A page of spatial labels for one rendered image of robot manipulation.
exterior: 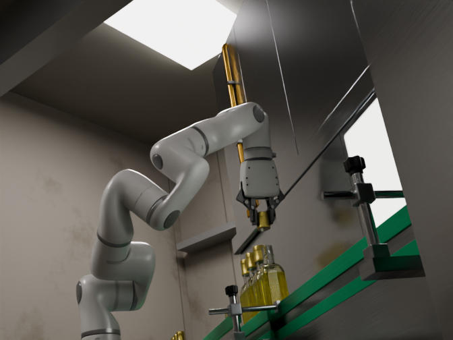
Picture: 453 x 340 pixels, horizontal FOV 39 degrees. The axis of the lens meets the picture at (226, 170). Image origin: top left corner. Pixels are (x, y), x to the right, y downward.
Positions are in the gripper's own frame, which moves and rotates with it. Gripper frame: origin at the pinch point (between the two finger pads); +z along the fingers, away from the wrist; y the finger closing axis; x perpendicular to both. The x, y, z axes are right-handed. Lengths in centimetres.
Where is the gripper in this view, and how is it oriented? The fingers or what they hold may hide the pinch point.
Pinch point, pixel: (261, 217)
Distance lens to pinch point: 169.9
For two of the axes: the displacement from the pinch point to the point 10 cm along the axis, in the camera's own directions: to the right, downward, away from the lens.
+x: 2.7, -1.9, -9.4
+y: -9.6, 0.1, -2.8
